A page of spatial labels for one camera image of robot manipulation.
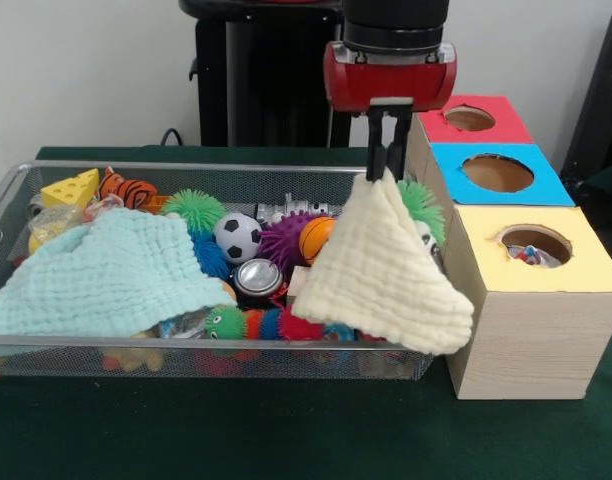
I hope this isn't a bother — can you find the wooden box with three holes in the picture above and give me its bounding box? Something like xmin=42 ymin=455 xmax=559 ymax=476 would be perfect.
xmin=405 ymin=94 xmax=612 ymax=400

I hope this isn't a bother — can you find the orange toy basketball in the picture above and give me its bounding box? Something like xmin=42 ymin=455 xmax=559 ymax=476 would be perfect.
xmin=299 ymin=216 xmax=338 ymax=265

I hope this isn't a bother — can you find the purple spiky ball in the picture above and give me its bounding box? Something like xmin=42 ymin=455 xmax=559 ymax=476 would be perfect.
xmin=258 ymin=209 xmax=337 ymax=274

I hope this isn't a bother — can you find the shallow mesh bin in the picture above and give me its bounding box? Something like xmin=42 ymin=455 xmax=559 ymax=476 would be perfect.
xmin=0 ymin=159 xmax=461 ymax=380

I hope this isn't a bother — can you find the orange tiger plush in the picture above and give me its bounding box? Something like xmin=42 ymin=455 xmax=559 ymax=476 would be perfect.
xmin=96 ymin=166 xmax=159 ymax=210

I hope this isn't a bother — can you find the black and white soccer ball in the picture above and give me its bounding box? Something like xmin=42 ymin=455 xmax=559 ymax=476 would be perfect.
xmin=214 ymin=213 xmax=263 ymax=264

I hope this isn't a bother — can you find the dark green tablecloth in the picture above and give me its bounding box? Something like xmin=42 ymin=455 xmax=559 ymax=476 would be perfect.
xmin=580 ymin=162 xmax=612 ymax=232
xmin=0 ymin=145 xmax=612 ymax=480

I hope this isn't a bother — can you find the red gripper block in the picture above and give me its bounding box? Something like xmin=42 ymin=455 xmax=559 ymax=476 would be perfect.
xmin=323 ymin=42 xmax=458 ymax=182

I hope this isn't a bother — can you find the green spiky ball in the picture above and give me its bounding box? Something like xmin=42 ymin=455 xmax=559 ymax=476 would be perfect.
xmin=160 ymin=188 xmax=228 ymax=235

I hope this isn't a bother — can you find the yellow cheese wedge toy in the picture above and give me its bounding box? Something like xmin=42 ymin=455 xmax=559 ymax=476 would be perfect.
xmin=40 ymin=168 xmax=101 ymax=209

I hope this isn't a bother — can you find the light blue knitted cloth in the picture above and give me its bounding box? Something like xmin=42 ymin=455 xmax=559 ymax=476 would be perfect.
xmin=0 ymin=207 xmax=237 ymax=337

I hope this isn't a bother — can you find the colourful patterned cloth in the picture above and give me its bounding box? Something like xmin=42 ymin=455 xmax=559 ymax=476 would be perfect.
xmin=508 ymin=243 xmax=562 ymax=269

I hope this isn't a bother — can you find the green spiky toy with eyes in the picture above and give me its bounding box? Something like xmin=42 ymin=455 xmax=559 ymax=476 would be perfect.
xmin=396 ymin=179 xmax=446 ymax=246

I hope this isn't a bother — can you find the cream knitted cloth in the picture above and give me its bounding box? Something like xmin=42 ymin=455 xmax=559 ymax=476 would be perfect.
xmin=290 ymin=167 xmax=476 ymax=357

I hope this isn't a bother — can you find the multicolour spiky caterpillar toy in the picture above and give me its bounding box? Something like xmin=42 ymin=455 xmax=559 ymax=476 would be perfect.
xmin=204 ymin=304 xmax=327 ymax=342

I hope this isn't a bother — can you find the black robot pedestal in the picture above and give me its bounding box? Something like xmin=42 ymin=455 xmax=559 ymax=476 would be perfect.
xmin=178 ymin=0 xmax=367 ymax=148

